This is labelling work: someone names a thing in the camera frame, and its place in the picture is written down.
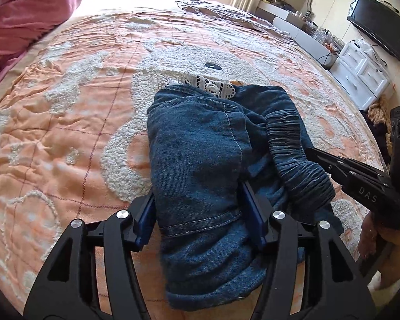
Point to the clear cosmetic organizer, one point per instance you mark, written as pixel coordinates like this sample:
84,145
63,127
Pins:
323,33

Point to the black flat screen television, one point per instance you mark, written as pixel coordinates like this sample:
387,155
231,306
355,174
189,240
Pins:
380,26

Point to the white dresser with drawers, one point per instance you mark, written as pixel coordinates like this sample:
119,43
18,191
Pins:
353,76

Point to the pink duvet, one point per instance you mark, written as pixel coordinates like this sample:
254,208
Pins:
26,6

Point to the person's right hand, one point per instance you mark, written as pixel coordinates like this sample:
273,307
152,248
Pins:
368,236

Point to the beige knit clothes heap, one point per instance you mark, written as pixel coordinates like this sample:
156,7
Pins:
376,113

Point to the white plastic bag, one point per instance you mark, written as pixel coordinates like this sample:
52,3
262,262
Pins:
361,46

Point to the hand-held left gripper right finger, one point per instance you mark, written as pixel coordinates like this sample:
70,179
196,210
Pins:
253,217

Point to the orange white tufted blanket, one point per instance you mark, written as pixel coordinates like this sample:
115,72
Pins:
70,123

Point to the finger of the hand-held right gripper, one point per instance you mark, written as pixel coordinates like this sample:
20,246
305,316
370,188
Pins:
350,173

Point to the blue denim pants lace trim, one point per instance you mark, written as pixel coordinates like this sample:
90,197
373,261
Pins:
193,146

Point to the grey quilted blanket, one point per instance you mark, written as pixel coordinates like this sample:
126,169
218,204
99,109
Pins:
226,11

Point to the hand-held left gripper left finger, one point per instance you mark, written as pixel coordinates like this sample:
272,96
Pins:
146,217

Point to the white low desk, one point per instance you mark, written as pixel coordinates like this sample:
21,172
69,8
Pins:
306,40

